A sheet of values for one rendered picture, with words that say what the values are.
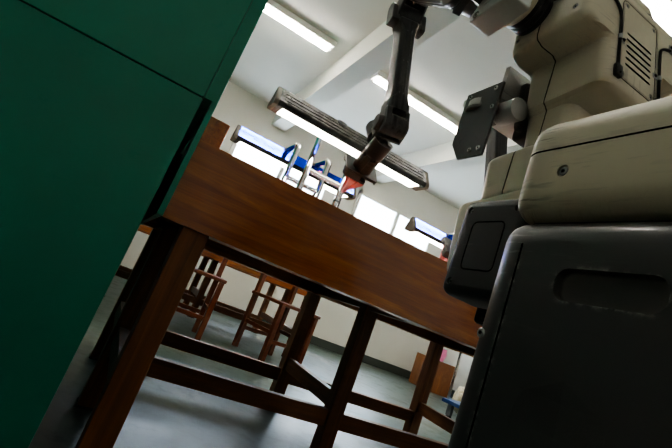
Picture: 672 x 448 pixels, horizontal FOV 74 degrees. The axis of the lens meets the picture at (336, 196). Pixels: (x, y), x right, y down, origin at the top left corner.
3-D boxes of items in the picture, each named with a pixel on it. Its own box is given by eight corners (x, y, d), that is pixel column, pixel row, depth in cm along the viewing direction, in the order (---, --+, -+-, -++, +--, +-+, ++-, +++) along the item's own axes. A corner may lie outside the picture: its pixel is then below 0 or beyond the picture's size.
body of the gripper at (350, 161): (342, 157, 126) (357, 138, 122) (371, 173, 130) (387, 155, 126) (343, 171, 121) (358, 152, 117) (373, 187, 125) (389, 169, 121)
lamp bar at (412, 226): (500, 274, 244) (504, 262, 245) (412, 229, 221) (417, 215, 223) (489, 273, 251) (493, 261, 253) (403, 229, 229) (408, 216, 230)
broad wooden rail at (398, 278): (659, 424, 158) (669, 372, 162) (161, 216, 93) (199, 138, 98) (625, 412, 169) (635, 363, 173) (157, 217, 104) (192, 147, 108)
